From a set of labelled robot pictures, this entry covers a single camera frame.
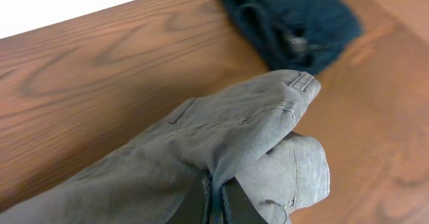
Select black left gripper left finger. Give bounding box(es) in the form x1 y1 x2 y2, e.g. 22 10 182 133
167 170 211 224

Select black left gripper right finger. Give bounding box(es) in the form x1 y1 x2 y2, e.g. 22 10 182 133
221 178 267 224

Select grey shorts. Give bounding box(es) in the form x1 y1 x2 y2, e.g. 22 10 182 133
1 70 330 224

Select dark navy folded garment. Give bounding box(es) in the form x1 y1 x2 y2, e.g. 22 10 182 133
220 0 363 75

